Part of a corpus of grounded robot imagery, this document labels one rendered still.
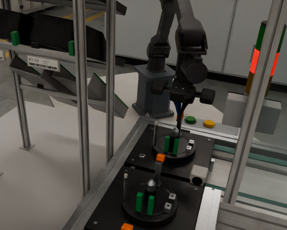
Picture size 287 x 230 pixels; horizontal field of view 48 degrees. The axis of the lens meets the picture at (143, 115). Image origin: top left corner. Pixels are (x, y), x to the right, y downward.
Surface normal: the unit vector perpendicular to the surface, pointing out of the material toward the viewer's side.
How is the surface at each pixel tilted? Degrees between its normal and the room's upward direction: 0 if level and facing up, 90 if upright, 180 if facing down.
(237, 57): 90
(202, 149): 0
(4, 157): 0
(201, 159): 0
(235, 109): 90
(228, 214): 90
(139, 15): 90
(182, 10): 28
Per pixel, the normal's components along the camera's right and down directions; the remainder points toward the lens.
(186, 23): 0.10, -0.67
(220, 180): 0.06, -0.87
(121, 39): -0.33, 0.45
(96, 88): 0.88, 0.28
